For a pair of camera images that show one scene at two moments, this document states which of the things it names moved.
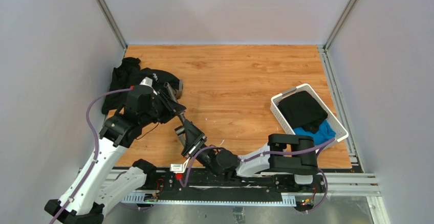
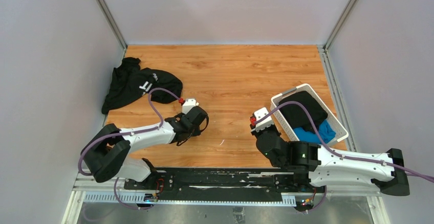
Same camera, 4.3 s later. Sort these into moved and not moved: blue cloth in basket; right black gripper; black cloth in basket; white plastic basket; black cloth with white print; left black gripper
Moved: left black gripper; right black gripper
Not moved: black cloth in basket; black cloth with white print; white plastic basket; blue cloth in basket
